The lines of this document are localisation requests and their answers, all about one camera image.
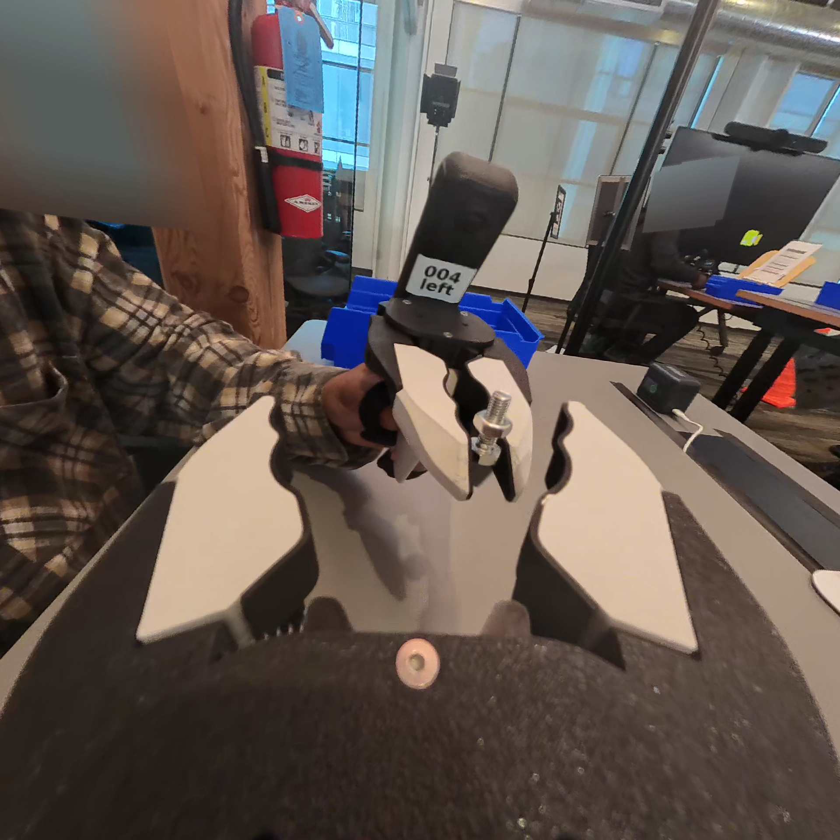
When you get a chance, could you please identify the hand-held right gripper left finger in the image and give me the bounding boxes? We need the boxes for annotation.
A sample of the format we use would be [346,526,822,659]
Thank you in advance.
[136,395,321,648]

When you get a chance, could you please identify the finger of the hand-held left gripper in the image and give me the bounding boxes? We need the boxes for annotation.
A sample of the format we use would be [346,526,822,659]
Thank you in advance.
[392,343,476,503]
[459,357,534,504]

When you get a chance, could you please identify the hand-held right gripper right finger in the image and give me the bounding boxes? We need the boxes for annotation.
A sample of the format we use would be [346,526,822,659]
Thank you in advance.
[511,400,698,656]

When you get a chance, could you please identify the silver hex bolt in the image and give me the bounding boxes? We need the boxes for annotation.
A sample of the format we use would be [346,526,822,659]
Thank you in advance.
[471,390,514,467]

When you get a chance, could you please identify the blue plastic bin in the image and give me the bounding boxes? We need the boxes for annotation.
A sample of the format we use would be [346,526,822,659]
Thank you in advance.
[322,276,544,368]

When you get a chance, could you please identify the person's left forearm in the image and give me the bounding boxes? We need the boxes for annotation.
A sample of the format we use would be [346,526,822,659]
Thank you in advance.
[151,282,352,470]

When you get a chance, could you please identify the person's left hand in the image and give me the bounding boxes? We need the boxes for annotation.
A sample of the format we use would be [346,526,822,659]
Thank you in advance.
[320,363,399,455]

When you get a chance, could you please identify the black power station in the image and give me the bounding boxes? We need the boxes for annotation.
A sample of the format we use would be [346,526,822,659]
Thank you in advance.
[638,362,702,416]

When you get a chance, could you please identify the black marker sign stand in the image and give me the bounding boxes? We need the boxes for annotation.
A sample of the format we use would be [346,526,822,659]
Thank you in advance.
[521,184,568,316]

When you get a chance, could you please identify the red fire extinguisher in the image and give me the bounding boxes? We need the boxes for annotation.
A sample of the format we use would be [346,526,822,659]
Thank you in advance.
[228,0,327,239]

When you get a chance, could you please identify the person's plaid shirt torso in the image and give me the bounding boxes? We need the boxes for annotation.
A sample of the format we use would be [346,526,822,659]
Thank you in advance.
[0,210,198,657]

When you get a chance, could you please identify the grey panel on stand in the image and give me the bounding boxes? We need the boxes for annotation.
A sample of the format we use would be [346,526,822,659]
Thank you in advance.
[586,174,634,249]

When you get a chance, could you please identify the orange traffic cone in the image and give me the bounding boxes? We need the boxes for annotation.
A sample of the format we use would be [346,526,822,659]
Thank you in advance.
[761,357,798,409]

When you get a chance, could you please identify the black tripod light stand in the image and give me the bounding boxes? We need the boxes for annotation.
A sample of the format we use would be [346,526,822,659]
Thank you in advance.
[420,62,462,201]

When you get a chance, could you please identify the black metal pole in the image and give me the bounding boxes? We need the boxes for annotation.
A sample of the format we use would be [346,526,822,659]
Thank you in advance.
[566,0,719,355]

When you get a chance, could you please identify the wooden office desk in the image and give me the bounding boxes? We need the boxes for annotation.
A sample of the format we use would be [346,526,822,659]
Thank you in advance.
[656,276,840,424]

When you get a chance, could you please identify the blue paper tag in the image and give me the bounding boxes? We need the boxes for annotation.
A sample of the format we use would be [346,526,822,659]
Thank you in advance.
[276,7,324,112]

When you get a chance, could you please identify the small document stand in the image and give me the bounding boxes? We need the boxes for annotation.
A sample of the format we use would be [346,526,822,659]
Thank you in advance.
[742,241,823,286]

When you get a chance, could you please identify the black computer monitor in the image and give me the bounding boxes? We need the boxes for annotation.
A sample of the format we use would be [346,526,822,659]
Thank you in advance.
[646,126,840,263]

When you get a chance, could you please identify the black webcam bar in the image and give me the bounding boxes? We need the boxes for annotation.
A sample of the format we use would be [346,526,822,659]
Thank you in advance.
[725,121,828,155]

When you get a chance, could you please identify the white charging cable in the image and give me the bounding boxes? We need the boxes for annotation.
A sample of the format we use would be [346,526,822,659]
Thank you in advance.
[669,407,705,455]

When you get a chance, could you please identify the black table cable strip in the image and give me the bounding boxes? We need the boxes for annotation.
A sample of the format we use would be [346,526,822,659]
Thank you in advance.
[610,381,840,572]

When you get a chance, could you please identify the wooden post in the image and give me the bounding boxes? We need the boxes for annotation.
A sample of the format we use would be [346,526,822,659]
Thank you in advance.
[147,0,287,349]

